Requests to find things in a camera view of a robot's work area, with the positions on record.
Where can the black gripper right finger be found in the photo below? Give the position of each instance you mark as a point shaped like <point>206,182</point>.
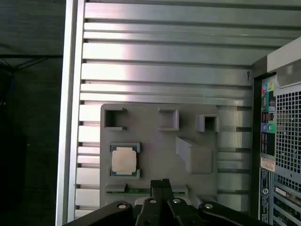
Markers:
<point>166,188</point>

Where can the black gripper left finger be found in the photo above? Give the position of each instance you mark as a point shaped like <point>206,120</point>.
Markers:
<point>155,188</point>

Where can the silver CPU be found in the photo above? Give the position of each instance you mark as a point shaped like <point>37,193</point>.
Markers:
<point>123,161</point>

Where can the green RAM stick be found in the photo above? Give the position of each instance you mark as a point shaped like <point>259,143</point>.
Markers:
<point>138,191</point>

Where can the grey plastic parts rack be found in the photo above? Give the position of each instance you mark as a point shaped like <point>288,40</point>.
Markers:
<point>152,153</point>

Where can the black open PC case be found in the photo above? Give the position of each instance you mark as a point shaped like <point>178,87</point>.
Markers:
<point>287,117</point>

